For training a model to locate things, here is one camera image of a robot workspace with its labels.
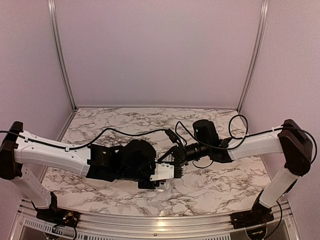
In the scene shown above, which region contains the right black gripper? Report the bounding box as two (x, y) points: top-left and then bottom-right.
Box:
(157, 141), (210, 167)

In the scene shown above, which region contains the white remote control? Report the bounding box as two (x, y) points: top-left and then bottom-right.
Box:
(154, 179), (171, 192)

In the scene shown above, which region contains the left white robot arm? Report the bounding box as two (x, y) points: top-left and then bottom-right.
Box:
(0, 121), (171, 223)

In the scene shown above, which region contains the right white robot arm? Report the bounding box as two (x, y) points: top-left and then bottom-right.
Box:
(149, 119), (317, 224)

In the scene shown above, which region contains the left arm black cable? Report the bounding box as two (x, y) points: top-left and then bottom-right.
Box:
(0, 127), (168, 152)

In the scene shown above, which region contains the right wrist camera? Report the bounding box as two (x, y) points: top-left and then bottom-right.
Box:
(164, 128), (184, 147)

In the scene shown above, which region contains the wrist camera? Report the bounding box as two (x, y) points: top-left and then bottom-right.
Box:
(149, 163), (184, 181)
(164, 128), (184, 147)

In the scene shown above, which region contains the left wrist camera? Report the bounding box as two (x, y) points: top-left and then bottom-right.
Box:
(149, 163), (184, 181)

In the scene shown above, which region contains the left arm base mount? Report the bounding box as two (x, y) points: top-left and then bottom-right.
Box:
(35, 192), (80, 228)

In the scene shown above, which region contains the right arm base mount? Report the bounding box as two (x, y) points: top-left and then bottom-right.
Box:
(230, 198), (275, 229)

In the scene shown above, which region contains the front aluminium rail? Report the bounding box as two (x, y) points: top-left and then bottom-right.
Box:
(9, 200), (301, 240)

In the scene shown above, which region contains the right aluminium frame post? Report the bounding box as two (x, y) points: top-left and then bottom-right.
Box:
(236, 0), (270, 113)

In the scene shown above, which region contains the aluminium frame post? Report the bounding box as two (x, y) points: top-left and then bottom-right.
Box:
(47, 0), (77, 112)
(236, 0), (270, 113)

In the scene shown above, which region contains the left aluminium frame post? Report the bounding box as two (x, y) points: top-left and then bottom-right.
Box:
(47, 0), (77, 112)

